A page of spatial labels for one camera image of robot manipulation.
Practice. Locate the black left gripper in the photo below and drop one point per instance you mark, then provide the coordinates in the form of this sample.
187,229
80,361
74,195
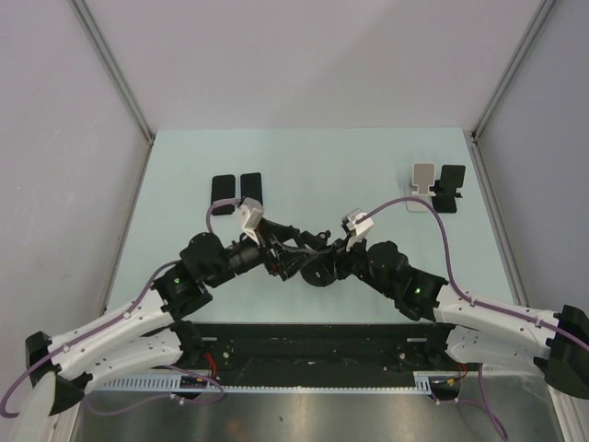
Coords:
287,258

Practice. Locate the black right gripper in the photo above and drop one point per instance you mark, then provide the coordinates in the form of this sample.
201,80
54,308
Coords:
340,256

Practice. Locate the black round-base phone stand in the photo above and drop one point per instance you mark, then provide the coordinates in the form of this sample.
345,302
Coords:
312,270

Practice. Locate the black phone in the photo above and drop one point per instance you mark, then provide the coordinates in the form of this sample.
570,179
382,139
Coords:
223,188

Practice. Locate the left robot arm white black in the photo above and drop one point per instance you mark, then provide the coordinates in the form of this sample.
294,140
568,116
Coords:
153,329

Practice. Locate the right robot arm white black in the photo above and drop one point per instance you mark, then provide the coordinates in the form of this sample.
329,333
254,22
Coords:
476,330

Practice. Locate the white phone stand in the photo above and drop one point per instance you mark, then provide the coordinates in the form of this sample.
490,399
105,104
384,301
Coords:
419,187

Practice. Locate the black folding phone stand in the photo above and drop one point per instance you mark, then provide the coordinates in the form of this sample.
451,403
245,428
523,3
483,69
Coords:
446,189

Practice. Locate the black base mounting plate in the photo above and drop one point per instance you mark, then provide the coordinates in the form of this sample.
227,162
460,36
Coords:
319,353

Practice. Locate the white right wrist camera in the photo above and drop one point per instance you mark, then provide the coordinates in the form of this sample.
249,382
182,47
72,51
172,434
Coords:
357,224

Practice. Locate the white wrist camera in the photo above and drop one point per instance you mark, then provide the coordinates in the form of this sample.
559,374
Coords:
249,214
357,224

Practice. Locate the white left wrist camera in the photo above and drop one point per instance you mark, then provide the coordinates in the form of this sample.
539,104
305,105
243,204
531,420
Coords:
249,214

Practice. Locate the white slotted cable duct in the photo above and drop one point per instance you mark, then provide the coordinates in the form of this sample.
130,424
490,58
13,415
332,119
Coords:
165,382

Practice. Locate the aluminium rail right side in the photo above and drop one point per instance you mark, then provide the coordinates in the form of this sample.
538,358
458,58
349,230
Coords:
509,261

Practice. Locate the aluminium corner post left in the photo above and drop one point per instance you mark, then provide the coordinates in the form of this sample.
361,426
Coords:
107,58

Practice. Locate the aluminium corner post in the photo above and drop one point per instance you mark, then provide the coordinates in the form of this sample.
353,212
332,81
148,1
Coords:
534,29
107,58

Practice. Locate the aluminium corner post right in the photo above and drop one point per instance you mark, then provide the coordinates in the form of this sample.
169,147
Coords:
534,29

